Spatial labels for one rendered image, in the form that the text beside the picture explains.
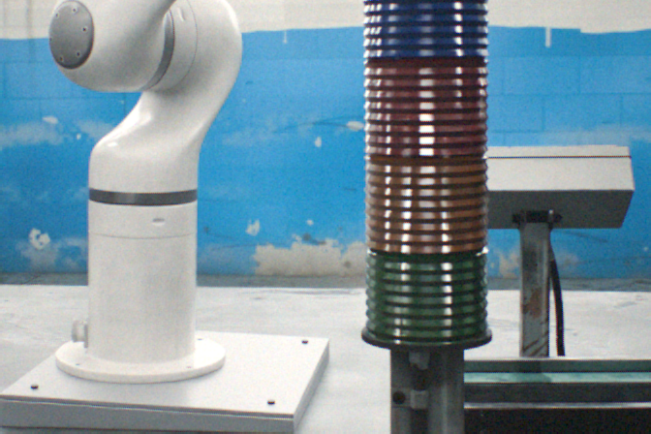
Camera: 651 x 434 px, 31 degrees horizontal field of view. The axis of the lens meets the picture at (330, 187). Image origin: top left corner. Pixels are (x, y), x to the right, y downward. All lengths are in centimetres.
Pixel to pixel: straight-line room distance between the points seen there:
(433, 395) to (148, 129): 78
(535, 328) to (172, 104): 48
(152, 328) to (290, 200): 531
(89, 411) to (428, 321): 73
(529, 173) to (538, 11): 541
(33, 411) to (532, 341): 51
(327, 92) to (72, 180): 154
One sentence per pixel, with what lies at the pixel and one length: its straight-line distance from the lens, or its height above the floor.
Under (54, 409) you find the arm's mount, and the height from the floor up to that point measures 82.
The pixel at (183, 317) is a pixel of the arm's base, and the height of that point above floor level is 89.
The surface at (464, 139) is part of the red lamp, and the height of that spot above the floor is 113.
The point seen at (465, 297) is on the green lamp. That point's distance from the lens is 56.
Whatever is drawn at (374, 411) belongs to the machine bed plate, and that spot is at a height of 80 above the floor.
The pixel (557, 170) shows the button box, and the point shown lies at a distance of 111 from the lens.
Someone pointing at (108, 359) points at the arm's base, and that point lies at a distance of 133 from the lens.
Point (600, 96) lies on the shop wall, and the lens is 653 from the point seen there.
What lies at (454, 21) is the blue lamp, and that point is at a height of 118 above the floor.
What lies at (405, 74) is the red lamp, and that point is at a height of 116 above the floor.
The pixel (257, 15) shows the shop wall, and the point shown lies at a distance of 660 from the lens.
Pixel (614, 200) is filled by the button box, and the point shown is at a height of 104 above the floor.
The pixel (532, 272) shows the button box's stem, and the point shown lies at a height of 97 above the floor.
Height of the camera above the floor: 116
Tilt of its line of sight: 6 degrees down
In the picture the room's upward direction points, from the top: 1 degrees counter-clockwise
